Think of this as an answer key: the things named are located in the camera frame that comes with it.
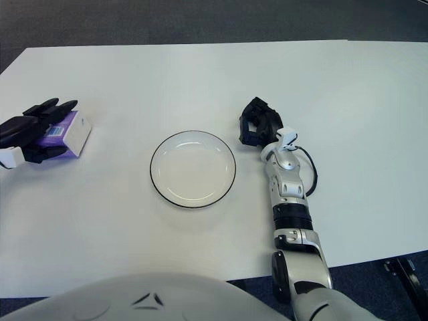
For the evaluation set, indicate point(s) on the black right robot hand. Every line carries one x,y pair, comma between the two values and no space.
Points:
264,123

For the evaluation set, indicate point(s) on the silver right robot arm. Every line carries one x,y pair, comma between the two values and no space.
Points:
289,187

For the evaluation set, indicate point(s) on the white plate black rim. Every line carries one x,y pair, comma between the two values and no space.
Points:
192,170

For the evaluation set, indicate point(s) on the purple tissue paper pack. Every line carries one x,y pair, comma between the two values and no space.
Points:
78,133

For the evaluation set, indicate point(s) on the grey robot torso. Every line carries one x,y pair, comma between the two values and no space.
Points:
150,301

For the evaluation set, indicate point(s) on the black metal frame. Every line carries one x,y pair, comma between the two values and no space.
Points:
408,271

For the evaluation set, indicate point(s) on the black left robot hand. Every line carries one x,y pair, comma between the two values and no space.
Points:
16,130

